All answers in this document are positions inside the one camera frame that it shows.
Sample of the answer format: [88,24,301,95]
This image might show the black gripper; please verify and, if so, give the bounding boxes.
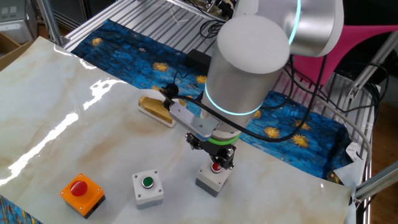
[185,132,237,171]

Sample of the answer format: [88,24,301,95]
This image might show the white box red button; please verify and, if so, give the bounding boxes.
[195,161,233,198]

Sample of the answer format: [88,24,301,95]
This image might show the white box green button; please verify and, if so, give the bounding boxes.
[132,169,165,210]

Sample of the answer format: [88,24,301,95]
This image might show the orange box red mushroom button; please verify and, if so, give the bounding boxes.
[59,172,106,220]

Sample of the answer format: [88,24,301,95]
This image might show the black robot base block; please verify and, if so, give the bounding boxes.
[185,48,214,68]

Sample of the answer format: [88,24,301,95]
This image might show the gold tissue box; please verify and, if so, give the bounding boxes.
[137,86,195,128]

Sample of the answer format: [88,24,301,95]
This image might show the glossy marble pattern sheet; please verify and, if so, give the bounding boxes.
[0,36,354,224]

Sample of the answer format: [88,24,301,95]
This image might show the blue starry painting cloth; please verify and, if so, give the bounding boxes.
[0,19,355,224]

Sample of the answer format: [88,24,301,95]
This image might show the white cloth label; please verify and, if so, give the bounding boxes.
[345,142,364,162]

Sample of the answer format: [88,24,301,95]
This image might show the pink plastic watering can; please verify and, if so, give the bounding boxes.
[292,24,398,85]

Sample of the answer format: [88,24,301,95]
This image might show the open cardboard box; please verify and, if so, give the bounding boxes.
[0,32,34,72]

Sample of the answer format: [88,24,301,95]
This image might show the grey metal cabinet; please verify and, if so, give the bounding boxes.
[0,0,39,45]

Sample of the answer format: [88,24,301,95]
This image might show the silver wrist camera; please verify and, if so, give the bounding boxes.
[169,101,219,141]

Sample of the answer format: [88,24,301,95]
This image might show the black camera cable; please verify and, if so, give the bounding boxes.
[160,54,327,144]

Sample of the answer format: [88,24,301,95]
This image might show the black power cable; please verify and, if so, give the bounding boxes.
[261,55,390,113]

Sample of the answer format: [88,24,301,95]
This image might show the grey cable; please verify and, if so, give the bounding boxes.
[306,91,373,163]

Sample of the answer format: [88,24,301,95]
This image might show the aluminium frame post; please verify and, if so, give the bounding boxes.
[347,30,398,100]
[353,161,398,202]
[32,0,66,47]

